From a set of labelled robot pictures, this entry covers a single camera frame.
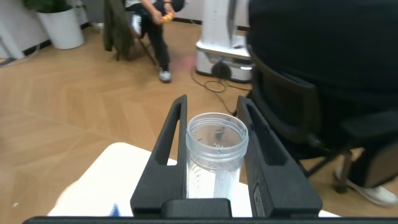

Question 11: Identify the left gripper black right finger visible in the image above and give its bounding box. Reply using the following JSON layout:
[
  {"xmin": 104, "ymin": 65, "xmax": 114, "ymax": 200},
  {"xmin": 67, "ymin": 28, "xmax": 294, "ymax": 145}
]
[{"xmin": 236, "ymin": 95, "xmax": 323, "ymax": 218}]

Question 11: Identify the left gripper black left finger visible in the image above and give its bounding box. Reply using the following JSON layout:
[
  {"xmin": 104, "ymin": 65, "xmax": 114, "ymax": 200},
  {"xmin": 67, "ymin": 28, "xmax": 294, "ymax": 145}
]
[{"xmin": 130, "ymin": 94, "xmax": 188, "ymax": 217}]

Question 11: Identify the test tube with blue pigment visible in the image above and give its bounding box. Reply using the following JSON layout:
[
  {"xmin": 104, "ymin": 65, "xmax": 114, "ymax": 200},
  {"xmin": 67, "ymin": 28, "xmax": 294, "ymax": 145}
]
[{"xmin": 185, "ymin": 112, "xmax": 249, "ymax": 200}]

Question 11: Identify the black office chair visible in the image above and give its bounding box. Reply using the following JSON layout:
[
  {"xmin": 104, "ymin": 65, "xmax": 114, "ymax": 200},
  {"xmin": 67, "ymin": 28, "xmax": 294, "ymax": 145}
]
[{"xmin": 248, "ymin": 46, "xmax": 398, "ymax": 194}]

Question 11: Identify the black folding chair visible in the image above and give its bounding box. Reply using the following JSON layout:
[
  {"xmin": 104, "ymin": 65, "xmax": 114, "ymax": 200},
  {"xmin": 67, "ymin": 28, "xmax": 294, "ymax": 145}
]
[{"xmin": 116, "ymin": 35, "xmax": 158, "ymax": 66}]

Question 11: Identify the man in white t-shirt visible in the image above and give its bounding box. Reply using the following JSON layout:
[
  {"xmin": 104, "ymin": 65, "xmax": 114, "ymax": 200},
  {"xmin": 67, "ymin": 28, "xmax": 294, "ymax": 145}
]
[{"xmin": 124, "ymin": 0, "xmax": 186, "ymax": 83}]

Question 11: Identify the person in black sweater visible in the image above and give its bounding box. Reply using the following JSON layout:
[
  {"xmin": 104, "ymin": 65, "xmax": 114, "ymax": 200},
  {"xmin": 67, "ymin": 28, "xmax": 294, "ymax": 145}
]
[{"xmin": 247, "ymin": 0, "xmax": 398, "ymax": 207}]

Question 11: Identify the white robot tower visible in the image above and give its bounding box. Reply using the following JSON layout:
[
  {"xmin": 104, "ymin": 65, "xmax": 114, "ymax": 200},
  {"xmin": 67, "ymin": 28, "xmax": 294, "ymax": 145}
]
[{"xmin": 195, "ymin": 0, "xmax": 254, "ymax": 83}]

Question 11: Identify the dark green jacket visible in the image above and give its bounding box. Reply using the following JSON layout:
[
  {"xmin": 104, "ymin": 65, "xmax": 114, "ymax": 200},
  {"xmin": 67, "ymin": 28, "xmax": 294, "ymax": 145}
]
[{"xmin": 103, "ymin": 0, "xmax": 134, "ymax": 60}]

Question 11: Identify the white plant pot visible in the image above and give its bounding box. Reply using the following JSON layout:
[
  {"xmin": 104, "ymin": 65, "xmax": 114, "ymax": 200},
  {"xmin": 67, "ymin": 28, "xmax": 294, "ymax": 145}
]
[{"xmin": 36, "ymin": 4, "xmax": 85, "ymax": 50}]

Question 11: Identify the large green leafy plant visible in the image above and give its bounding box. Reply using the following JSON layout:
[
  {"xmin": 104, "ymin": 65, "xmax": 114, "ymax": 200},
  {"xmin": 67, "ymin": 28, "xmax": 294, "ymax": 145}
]
[{"xmin": 21, "ymin": 0, "xmax": 68, "ymax": 13}]

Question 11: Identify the black floor cable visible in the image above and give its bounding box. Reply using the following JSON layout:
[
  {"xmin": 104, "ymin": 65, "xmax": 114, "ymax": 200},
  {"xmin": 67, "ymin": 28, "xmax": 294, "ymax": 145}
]
[{"xmin": 190, "ymin": 67, "xmax": 252, "ymax": 114}]

